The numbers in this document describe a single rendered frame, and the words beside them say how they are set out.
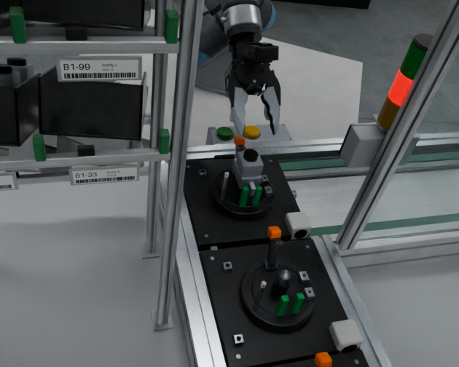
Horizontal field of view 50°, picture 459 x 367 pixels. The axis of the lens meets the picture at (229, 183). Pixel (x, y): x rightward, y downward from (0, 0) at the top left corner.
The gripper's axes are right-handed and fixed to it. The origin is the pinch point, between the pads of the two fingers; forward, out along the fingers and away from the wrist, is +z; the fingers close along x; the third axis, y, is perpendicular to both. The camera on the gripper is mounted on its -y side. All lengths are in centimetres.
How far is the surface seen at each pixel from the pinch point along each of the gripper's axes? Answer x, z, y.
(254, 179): -0.6, 8.7, 7.8
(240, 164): 2.2, 5.5, 6.9
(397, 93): -16.6, 0.5, -20.4
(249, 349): 7.8, 39.1, -3.6
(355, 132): -13.0, 4.7, -12.2
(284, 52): -38, -45, 69
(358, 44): -170, -119, 225
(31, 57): 60, -105, 217
